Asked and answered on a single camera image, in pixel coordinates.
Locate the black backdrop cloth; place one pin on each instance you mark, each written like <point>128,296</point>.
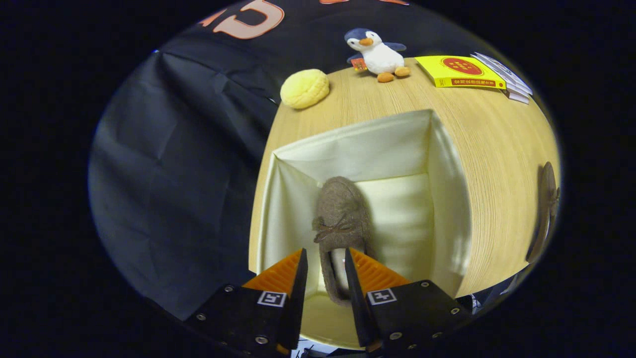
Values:
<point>164,174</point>

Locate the brown felt slipper shoe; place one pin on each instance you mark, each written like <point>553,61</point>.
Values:
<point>340,209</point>
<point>546,209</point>

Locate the plush penguin toy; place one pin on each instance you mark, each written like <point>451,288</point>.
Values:
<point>380,57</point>

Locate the cream fabric storage box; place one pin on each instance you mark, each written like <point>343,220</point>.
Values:
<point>397,209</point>

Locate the yellow book with red circle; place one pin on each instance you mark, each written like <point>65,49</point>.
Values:
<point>457,72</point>

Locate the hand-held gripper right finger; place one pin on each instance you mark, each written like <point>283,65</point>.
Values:
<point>412,313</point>

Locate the yellow plush bun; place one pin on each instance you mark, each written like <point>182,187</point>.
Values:
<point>304,89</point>

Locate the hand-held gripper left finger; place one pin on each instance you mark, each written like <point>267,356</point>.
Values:
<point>248,318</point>

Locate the stack of white booklets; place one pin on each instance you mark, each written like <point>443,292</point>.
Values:
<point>509,79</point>

